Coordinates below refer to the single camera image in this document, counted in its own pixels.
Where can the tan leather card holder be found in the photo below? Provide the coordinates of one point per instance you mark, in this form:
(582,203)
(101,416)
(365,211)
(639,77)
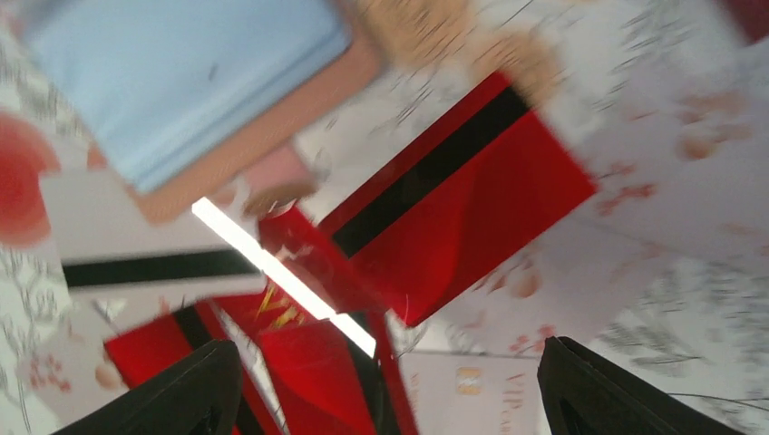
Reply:
(184,97)

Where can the white card black stripe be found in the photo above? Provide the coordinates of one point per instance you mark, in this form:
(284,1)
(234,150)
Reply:
(85,221)

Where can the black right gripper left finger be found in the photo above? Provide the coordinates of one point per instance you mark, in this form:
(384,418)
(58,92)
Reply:
(200,394)

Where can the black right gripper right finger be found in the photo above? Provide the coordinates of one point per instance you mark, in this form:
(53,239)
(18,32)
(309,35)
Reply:
(584,393)

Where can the red card black stripe upright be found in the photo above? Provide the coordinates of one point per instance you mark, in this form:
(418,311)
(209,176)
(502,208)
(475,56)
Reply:
(474,188)

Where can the red VIP card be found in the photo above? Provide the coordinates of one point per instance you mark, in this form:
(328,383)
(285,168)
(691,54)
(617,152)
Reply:
(305,279)

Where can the white floral card bottom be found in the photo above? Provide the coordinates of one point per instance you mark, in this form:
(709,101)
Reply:
(70,372)

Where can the red card black stripe right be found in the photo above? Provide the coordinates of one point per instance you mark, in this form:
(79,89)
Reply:
(327,384)

